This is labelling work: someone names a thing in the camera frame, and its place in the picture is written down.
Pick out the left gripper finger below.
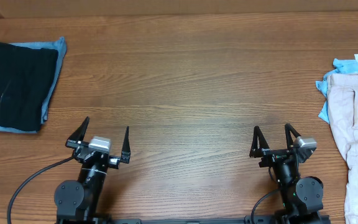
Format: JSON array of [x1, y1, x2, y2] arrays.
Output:
[[67, 116, 90, 142], [121, 127, 131, 156]]

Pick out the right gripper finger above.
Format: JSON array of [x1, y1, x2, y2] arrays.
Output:
[[285, 123, 300, 149], [250, 126, 270, 152]]

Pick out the black shorts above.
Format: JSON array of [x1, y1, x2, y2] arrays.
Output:
[[0, 41, 59, 133]]

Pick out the blue denim cloth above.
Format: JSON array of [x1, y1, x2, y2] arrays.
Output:
[[0, 36, 68, 134]]

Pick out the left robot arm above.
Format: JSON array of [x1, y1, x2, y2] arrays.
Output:
[[54, 117, 131, 223]]

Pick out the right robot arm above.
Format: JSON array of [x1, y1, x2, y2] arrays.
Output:
[[244, 123, 331, 224]]

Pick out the pale pink garment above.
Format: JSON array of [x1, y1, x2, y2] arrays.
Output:
[[326, 73, 358, 223]]

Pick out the light blue garment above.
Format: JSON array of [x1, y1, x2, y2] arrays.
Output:
[[314, 54, 358, 124]]

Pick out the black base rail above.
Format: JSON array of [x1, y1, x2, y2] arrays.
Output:
[[55, 215, 331, 224]]

